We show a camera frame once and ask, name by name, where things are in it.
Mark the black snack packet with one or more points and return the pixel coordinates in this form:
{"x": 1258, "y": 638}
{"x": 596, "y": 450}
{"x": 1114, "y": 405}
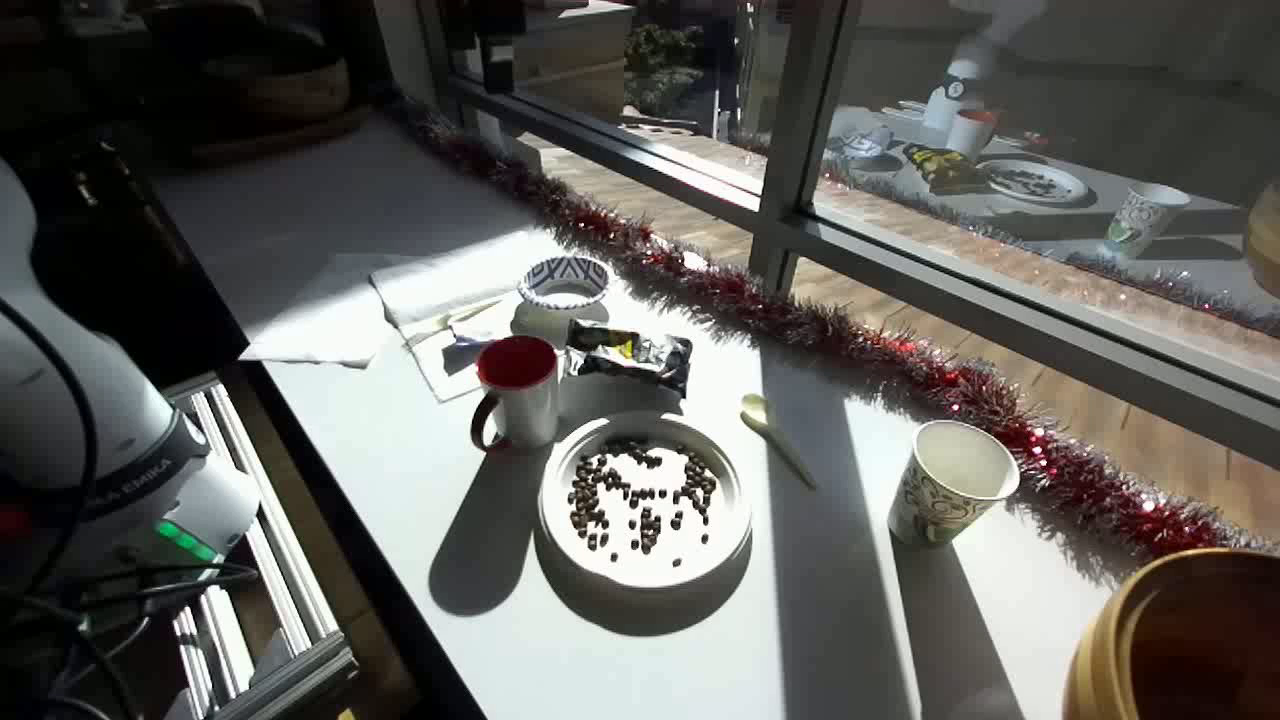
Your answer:
{"x": 632, "y": 355}

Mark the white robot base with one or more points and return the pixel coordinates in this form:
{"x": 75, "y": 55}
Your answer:
{"x": 97, "y": 470}

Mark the white plate with beans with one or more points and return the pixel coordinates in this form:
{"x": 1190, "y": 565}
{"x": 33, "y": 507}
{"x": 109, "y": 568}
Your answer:
{"x": 640, "y": 507}

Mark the blue patterned bowl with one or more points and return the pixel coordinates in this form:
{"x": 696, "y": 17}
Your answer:
{"x": 562, "y": 290}

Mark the red and white mug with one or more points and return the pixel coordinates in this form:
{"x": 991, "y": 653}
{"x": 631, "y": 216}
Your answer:
{"x": 518, "y": 405}

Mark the white paper towel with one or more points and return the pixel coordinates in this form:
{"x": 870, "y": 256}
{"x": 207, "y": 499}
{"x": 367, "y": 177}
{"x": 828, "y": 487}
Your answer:
{"x": 357, "y": 307}

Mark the patterned paper cup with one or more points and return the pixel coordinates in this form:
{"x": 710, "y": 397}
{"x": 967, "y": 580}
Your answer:
{"x": 951, "y": 480}

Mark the red tinsel garland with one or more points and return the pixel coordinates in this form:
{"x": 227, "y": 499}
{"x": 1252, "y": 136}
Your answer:
{"x": 1062, "y": 480}

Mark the wicker basket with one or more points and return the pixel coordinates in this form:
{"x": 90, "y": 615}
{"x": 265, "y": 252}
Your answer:
{"x": 245, "y": 86}

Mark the yellow wooden bowl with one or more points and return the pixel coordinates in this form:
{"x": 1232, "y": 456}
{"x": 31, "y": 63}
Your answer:
{"x": 1185, "y": 638}

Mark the aluminium frame rail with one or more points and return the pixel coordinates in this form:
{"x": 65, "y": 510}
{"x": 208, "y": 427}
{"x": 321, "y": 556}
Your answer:
{"x": 272, "y": 644}

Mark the dark window frame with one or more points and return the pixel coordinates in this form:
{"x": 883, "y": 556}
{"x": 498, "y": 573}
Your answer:
{"x": 1102, "y": 174}

